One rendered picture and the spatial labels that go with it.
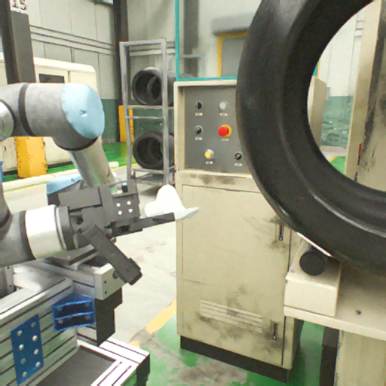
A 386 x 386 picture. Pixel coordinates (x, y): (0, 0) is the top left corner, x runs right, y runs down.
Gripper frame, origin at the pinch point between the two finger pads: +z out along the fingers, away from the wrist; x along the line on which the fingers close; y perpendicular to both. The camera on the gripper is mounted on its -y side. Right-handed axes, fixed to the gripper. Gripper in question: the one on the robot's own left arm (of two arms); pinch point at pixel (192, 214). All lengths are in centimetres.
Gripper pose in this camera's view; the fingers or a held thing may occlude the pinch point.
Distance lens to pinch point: 58.0
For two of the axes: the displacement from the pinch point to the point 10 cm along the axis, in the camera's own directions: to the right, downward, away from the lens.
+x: -2.1, 0.9, 9.7
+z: 9.5, -2.0, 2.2
